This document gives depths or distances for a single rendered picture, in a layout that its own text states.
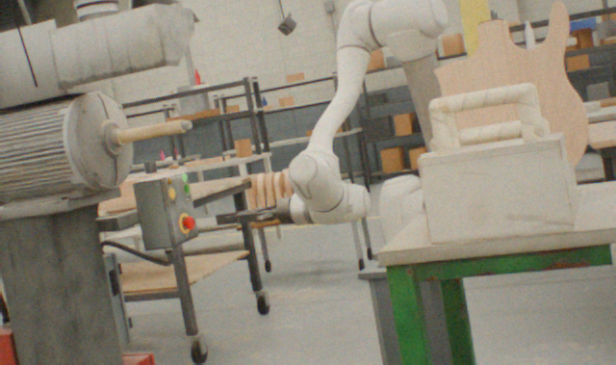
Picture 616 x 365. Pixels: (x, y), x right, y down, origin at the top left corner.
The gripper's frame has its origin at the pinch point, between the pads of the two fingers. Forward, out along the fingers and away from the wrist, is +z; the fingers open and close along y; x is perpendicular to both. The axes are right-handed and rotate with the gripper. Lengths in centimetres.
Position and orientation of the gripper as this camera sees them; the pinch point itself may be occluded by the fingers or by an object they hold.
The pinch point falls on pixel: (228, 218)
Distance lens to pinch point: 220.9
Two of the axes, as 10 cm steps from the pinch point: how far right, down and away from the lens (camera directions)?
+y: 3.5, -1.2, 9.3
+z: -9.2, 1.4, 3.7
